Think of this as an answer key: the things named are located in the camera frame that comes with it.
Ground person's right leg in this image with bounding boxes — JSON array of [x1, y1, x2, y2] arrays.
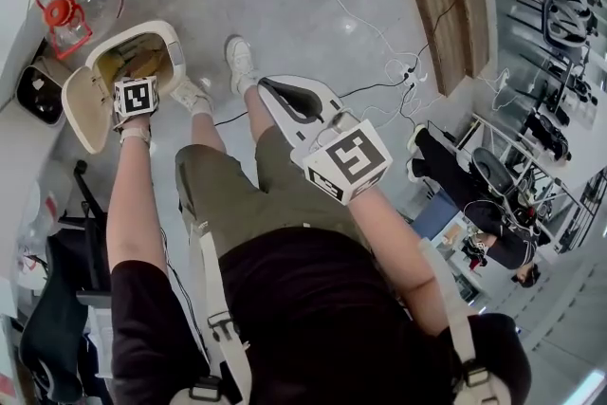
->
[[241, 83, 277, 144]]

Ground black shirt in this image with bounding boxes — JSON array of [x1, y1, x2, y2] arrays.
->
[[109, 226, 533, 405]]

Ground person's left white shoe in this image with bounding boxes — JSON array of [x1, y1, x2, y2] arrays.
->
[[169, 79, 214, 116]]

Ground grey round chair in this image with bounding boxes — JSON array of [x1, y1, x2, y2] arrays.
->
[[471, 146, 521, 198]]

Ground black mesh office chair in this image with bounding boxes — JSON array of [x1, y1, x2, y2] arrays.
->
[[540, 0, 599, 49]]

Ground white cable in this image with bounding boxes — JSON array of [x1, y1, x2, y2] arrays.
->
[[293, 0, 431, 86]]

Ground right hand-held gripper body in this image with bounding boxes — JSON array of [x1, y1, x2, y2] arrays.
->
[[257, 74, 395, 206]]

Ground white metal rack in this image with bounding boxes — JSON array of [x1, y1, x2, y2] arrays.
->
[[467, 111, 585, 227]]

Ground blue storage box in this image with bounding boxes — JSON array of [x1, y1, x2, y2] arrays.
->
[[411, 189, 464, 244]]

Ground white harness strap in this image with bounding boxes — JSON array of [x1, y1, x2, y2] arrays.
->
[[416, 235, 512, 405], [188, 217, 253, 405]]

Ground person's left leg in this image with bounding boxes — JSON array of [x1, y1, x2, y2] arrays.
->
[[189, 106, 230, 156]]

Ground small black lined bin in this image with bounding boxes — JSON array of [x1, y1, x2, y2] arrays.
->
[[16, 64, 67, 127]]

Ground person's white shoe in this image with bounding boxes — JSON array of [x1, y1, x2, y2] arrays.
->
[[169, 79, 214, 116], [224, 34, 260, 96]]

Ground beige wristband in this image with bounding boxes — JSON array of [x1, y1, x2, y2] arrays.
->
[[118, 126, 153, 146]]

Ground person's leg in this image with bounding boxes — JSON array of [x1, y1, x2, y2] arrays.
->
[[189, 106, 230, 156], [241, 83, 277, 144]]

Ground yellow brown trash pile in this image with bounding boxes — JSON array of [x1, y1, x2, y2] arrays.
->
[[97, 43, 167, 84]]

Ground person's right white shoe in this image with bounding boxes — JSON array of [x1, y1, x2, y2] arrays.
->
[[224, 34, 260, 96]]

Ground person's right forearm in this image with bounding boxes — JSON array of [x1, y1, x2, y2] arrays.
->
[[348, 184, 451, 338]]

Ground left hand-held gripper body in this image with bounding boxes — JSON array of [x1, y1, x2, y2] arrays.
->
[[112, 74, 161, 119]]

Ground black jacket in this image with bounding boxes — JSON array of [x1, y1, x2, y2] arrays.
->
[[17, 269, 92, 405]]

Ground cream trash bin with lid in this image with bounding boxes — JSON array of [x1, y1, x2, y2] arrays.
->
[[61, 20, 187, 156]]

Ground olive green shorts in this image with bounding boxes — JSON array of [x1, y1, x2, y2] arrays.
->
[[174, 125, 376, 258]]

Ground person's left forearm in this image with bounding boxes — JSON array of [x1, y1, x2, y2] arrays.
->
[[104, 116, 170, 274]]

